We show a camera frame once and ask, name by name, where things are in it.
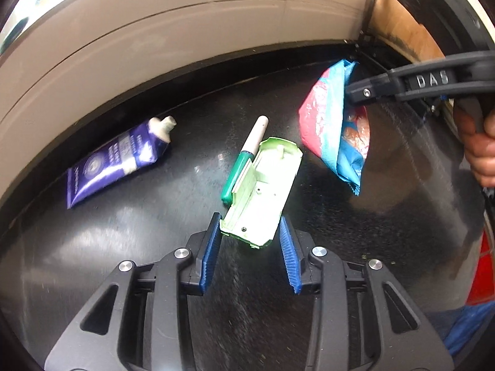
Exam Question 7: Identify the green white plastic case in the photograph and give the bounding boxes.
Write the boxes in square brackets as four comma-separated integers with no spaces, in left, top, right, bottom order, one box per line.
[220,137,303,249]

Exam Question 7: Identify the blue red snack wrapper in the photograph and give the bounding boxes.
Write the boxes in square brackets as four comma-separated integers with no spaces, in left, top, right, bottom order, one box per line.
[299,59,370,195]

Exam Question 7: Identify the person's right hand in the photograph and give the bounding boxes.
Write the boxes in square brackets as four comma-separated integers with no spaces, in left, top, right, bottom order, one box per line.
[453,103,495,188]

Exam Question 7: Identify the purple toothpaste tube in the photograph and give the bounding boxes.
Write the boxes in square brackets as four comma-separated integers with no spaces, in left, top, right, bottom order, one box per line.
[66,116,176,209]

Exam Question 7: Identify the green white marker pen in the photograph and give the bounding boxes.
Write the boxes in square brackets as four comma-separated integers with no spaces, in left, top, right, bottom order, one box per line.
[221,116,269,206]

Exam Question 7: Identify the black metal rack frame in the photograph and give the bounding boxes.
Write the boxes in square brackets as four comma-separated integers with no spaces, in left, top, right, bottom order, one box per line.
[355,0,426,70]

